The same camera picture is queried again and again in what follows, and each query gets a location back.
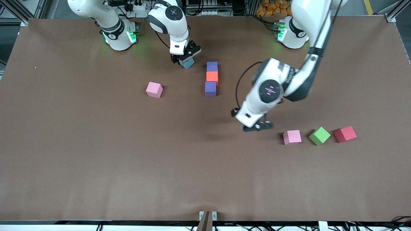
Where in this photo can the green foam cube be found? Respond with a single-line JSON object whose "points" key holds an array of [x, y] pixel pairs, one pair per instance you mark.
{"points": [[319, 136]]}

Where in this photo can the red foam cube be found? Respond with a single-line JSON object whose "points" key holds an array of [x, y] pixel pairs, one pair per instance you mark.
{"points": [[345, 134]]}

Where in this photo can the metal equipment rack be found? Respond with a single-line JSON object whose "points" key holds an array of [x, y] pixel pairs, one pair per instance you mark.
{"points": [[215, 6]]}

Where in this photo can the orange foam cube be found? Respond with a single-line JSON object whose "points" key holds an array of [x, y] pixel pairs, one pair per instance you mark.
{"points": [[212, 77]]}

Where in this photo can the purple foam cube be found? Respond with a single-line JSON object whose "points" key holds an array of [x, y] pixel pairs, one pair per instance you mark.
{"points": [[212, 66], [210, 89]]}

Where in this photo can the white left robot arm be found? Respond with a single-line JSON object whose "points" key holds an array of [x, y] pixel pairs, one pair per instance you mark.
{"points": [[273, 80]]}

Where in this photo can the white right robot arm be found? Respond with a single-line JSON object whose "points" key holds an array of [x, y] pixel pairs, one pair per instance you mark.
{"points": [[115, 32]]}

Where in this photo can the white power strip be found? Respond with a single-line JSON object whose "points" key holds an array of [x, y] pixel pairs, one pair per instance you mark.
{"points": [[139, 7]]}

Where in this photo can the brown table cover sheet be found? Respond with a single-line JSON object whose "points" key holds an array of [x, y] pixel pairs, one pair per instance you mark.
{"points": [[205, 173]]}

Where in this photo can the small metal bracket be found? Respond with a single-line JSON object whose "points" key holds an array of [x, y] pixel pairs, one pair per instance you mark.
{"points": [[214, 216]]}

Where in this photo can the blue foam cube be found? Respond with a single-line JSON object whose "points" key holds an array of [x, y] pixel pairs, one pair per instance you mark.
{"points": [[188, 64]]}

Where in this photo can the aluminium frame post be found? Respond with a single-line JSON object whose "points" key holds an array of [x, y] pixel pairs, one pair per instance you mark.
{"points": [[391, 18], [25, 22]]}

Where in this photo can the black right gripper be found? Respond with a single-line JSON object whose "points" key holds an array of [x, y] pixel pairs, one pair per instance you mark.
{"points": [[175, 58]]}

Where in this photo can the orange bagged items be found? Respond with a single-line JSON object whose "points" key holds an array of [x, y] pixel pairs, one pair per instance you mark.
{"points": [[271, 8]]}

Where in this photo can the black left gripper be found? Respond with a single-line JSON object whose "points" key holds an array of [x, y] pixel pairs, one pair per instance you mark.
{"points": [[235, 112]]}

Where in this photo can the pink foam cube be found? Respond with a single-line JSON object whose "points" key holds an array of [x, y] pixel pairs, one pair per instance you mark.
{"points": [[292, 137], [154, 89]]}

